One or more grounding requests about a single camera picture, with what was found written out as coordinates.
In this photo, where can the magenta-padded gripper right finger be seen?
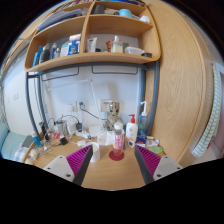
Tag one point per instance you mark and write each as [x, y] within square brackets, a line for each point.
[150, 161]

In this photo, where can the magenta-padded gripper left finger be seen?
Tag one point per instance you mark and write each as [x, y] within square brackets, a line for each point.
[78, 161]

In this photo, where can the clear pink-labelled drink bottle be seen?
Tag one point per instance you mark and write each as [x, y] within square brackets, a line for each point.
[118, 141]

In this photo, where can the green wipes pack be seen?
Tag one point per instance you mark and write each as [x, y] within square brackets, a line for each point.
[156, 149]

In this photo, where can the white tissue packet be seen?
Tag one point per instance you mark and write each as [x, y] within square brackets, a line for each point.
[152, 142]

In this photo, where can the white cup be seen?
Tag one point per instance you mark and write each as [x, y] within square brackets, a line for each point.
[96, 153]

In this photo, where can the small blue box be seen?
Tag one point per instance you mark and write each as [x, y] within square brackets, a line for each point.
[141, 140]

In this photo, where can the small black box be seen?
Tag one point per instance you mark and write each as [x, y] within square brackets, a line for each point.
[63, 141]

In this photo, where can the flat round red coaster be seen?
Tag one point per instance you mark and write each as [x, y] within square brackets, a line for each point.
[111, 157]

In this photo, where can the white power adapter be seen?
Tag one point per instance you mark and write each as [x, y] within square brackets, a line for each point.
[72, 128]

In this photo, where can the black plug adapter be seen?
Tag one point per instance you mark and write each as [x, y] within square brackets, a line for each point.
[79, 126]

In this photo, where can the clear plastic bag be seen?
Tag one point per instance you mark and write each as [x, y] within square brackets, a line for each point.
[104, 137]

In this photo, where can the white red-pump lotion bottle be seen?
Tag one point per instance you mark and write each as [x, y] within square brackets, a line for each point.
[131, 131]

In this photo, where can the blue white-nozzle spray bottle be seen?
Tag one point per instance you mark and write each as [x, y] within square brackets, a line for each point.
[143, 123]

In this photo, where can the tall black bottle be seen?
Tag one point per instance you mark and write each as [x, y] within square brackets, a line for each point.
[44, 130]

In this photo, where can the small blue tube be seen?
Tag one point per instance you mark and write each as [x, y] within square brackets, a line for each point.
[36, 140]

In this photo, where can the white slim desk lamp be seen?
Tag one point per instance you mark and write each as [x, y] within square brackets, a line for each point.
[96, 103]

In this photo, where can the brown tree creature figurine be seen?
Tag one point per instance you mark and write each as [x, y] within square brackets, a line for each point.
[114, 111]

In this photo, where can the green striped white towel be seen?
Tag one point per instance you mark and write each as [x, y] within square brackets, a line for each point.
[210, 126]

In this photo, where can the wooden shelf unit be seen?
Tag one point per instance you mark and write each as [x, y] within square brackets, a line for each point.
[110, 26]

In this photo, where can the white wall socket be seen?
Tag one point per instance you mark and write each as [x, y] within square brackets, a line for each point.
[83, 105]
[71, 106]

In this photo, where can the grey metal desk frame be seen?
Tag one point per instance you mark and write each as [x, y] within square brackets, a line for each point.
[154, 100]

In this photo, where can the beige wall socket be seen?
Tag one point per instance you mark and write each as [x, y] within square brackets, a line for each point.
[105, 105]

